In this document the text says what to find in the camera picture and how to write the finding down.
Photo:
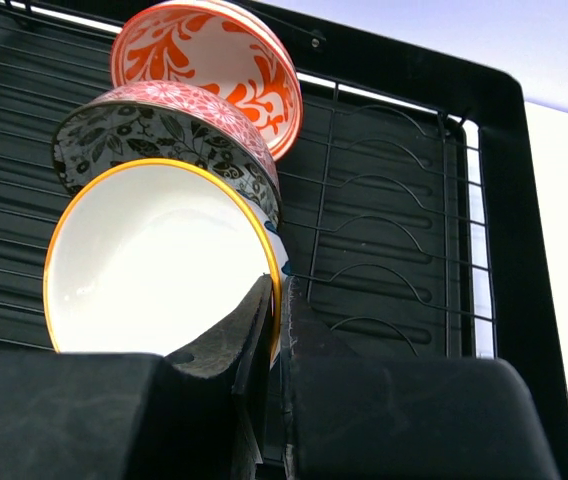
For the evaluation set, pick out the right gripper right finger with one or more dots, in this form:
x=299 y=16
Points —
x=347 y=416

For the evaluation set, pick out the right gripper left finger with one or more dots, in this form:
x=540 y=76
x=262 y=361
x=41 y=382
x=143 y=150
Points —
x=141 y=416

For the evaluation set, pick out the white bowl pink rim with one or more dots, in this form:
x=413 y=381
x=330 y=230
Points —
x=151 y=254

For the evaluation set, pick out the black leaf pattern bowl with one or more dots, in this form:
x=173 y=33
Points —
x=172 y=120

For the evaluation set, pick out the orange floral bowl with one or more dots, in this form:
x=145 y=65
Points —
x=220 y=47

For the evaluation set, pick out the black dish rack tray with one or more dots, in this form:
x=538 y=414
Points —
x=410 y=211

